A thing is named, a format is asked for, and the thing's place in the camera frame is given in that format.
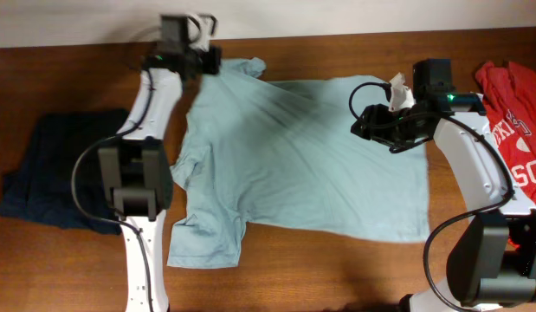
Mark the light teal t-shirt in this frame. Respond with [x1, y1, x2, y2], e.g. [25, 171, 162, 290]
[167, 58, 429, 269]

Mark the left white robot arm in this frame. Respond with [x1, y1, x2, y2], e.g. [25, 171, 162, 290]
[97, 13, 221, 311]

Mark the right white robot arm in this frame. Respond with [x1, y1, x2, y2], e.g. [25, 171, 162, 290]
[351, 59, 536, 312]

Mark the red printed t-shirt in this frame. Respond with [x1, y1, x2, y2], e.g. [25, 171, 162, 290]
[475, 62, 536, 204]

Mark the dark navy garment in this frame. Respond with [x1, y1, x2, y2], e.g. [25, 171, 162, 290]
[0, 108, 128, 235]

